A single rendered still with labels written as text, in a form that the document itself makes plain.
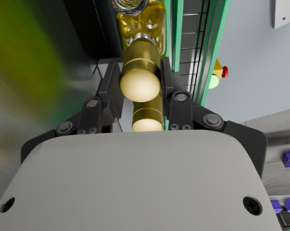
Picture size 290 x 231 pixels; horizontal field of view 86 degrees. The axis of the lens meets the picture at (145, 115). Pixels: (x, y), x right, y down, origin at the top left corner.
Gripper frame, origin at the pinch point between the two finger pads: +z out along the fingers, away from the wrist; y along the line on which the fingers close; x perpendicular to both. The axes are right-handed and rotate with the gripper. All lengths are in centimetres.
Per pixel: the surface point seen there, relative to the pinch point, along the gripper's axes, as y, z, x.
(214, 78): 18.9, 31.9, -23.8
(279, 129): 181, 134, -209
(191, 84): 11.3, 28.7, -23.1
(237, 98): 47, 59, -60
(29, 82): -12.2, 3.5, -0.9
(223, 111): 41, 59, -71
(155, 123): 0.9, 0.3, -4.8
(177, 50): 5.5, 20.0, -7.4
